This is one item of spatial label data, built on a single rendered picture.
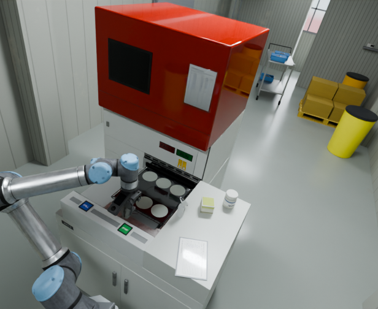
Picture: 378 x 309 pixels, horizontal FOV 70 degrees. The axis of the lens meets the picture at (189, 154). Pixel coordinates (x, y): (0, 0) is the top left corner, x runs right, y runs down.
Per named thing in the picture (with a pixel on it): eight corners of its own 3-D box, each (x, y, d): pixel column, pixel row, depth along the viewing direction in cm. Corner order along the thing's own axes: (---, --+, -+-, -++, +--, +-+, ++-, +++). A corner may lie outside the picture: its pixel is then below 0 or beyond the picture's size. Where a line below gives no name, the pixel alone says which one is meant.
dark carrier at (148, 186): (147, 168, 187) (147, 167, 187) (190, 189, 177) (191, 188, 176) (114, 197, 161) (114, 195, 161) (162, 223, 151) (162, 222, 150)
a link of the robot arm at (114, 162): (88, 159, 103) (117, 160, 106) (92, 156, 114) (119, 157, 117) (87, 179, 104) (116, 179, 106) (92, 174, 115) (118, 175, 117)
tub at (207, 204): (199, 203, 158) (201, 195, 154) (212, 205, 158) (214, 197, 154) (199, 213, 151) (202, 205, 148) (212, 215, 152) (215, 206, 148)
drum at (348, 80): (351, 113, 578) (370, 81, 536) (330, 106, 591) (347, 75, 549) (351, 106, 612) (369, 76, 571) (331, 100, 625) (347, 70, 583)
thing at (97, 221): (75, 207, 159) (73, 190, 151) (152, 253, 143) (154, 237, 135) (62, 217, 152) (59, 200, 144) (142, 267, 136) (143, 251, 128)
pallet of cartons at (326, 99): (352, 135, 491) (371, 103, 454) (294, 115, 522) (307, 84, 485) (351, 119, 550) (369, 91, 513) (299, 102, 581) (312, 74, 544)
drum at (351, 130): (353, 164, 411) (380, 123, 369) (323, 152, 424) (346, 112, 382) (353, 149, 447) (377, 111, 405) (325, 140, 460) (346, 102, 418)
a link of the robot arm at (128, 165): (119, 151, 113) (139, 152, 115) (118, 171, 119) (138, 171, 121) (117, 163, 107) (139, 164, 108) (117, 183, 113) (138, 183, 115)
